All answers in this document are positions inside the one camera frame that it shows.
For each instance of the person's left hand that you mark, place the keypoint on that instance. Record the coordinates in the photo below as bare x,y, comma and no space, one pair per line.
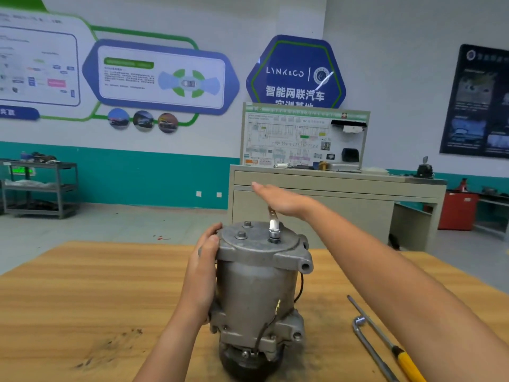
199,274

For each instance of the person's right hand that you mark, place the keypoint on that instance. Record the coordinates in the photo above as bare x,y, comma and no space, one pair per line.
290,203

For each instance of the silver combination wrench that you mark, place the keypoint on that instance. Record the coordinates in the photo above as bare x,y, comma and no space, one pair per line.
274,225

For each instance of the grey metal compressor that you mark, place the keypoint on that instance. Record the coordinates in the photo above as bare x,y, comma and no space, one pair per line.
258,290

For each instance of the person's left forearm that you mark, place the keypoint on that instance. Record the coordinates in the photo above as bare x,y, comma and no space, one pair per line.
171,354

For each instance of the person's right forearm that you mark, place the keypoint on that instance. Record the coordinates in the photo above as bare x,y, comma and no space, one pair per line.
398,290

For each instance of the beige workbench cabinet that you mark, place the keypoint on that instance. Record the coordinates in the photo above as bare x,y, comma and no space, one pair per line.
350,203

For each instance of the white wiring display board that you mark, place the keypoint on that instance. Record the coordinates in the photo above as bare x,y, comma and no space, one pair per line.
286,139

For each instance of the small black device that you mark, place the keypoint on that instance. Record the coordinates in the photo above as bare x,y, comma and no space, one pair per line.
425,169

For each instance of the silver L-shaped socket wrench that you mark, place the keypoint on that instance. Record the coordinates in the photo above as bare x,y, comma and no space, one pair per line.
370,346

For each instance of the red cabinet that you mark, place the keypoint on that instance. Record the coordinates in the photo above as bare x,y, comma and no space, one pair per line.
459,212

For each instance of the grey metal shelf cart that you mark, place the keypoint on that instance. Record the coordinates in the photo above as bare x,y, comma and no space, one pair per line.
40,191

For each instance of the blue rounded infographic panel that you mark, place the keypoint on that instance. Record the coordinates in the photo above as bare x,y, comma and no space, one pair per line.
131,75

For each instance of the blue hexagon wall sign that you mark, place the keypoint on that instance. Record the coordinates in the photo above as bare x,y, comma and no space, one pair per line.
296,67

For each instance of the round photo wall decal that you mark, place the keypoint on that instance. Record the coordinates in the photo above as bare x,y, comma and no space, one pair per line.
143,120
118,118
168,122

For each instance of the dark wall poster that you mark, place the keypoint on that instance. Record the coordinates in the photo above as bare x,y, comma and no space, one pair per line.
477,99

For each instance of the white infographic wall panel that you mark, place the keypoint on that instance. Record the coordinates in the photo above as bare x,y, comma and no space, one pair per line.
36,59

